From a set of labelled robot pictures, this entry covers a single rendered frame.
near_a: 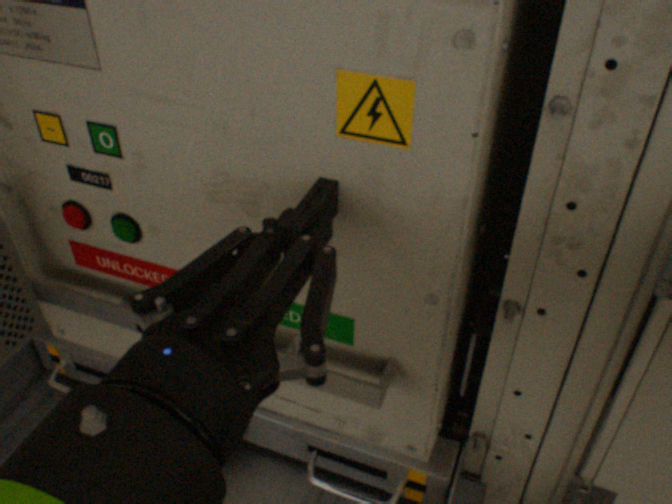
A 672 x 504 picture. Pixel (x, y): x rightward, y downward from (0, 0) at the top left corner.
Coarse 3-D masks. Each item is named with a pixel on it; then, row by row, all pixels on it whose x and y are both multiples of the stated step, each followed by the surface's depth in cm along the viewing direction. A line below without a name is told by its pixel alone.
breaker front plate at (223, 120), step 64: (128, 0) 44; (192, 0) 42; (256, 0) 40; (320, 0) 39; (384, 0) 37; (448, 0) 36; (0, 64) 53; (64, 64) 50; (128, 64) 47; (192, 64) 45; (256, 64) 43; (320, 64) 41; (384, 64) 40; (448, 64) 38; (0, 128) 58; (64, 128) 54; (128, 128) 51; (192, 128) 49; (256, 128) 46; (320, 128) 44; (448, 128) 41; (0, 192) 64; (64, 192) 60; (128, 192) 56; (192, 192) 53; (256, 192) 50; (384, 192) 46; (448, 192) 43; (64, 256) 66; (192, 256) 58; (384, 256) 49; (448, 256) 47; (64, 320) 74; (384, 320) 53; (448, 320) 51
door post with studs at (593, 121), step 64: (576, 0) 38; (640, 0) 37; (576, 64) 40; (640, 64) 39; (576, 128) 42; (640, 128) 41; (576, 192) 45; (512, 256) 51; (576, 256) 48; (512, 320) 53; (576, 320) 52; (512, 384) 59; (512, 448) 65
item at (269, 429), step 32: (96, 352) 75; (256, 416) 68; (288, 416) 68; (288, 448) 70; (320, 448) 67; (352, 448) 65; (384, 448) 64; (448, 448) 64; (384, 480) 66; (448, 480) 62
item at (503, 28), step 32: (512, 0) 38; (512, 32) 43; (512, 64) 49; (512, 96) 56; (480, 128) 40; (480, 160) 42; (480, 192) 48; (480, 224) 55; (480, 256) 64; (480, 288) 78; (448, 352) 54; (448, 384) 63
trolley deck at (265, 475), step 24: (72, 384) 81; (48, 408) 78; (24, 432) 75; (0, 456) 72; (240, 456) 73; (264, 456) 73; (288, 456) 73; (240, 480) 70; (264, 480) 70; (288, 480) 70; (336, 480) 70
